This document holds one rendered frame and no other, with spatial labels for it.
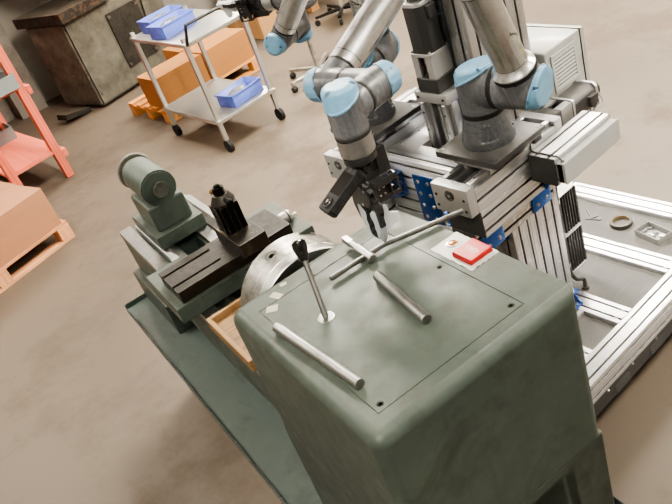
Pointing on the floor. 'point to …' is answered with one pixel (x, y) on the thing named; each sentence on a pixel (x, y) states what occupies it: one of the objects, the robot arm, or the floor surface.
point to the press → (91, 47)
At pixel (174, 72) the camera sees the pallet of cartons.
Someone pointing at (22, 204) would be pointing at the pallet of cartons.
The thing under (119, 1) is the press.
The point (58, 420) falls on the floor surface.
